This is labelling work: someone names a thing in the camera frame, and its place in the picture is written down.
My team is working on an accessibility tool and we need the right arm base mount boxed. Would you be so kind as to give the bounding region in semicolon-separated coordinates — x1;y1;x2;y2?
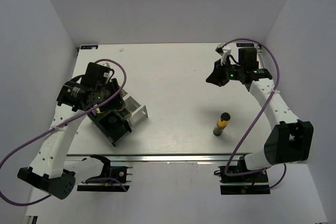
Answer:
214;166;270;195

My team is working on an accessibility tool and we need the left blue corner sticker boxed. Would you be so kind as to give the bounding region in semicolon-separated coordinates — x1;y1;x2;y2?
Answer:
80;45;98;50

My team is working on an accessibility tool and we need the yellow band spice bottle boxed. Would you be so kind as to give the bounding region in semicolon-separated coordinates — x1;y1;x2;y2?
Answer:
213;112;231;136

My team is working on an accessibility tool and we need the black cap spice jar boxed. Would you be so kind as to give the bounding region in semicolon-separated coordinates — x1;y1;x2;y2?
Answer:
108;115;120;128
118;107;132;120

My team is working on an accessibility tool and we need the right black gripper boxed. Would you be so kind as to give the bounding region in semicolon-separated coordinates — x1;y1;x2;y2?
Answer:
206;58;244;87

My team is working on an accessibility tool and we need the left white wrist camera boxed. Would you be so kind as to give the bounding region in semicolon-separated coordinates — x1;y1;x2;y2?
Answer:
102;62;110;68

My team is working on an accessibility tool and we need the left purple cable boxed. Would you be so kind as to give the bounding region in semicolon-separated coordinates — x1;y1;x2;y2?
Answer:
0;59;129;206

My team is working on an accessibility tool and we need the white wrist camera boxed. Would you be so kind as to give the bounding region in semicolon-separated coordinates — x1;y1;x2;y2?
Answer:
102;62;110;68
215;44;232;66

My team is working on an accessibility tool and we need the black cap spice jar front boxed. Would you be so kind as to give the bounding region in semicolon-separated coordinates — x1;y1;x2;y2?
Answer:
108;115;120;128

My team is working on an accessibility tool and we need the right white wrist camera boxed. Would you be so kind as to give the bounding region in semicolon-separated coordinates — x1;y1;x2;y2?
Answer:
215;44;232;66

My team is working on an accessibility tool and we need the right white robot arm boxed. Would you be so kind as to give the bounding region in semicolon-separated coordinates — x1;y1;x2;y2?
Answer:
206;45;313;182

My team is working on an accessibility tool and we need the black organizer box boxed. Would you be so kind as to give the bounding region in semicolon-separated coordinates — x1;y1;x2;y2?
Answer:
88;110;132;147

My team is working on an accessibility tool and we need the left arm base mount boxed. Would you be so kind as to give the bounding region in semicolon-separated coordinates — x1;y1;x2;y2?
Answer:
77;155;133;193

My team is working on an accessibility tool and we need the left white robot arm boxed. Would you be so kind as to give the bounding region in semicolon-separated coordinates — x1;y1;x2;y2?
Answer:
17;62;125;199

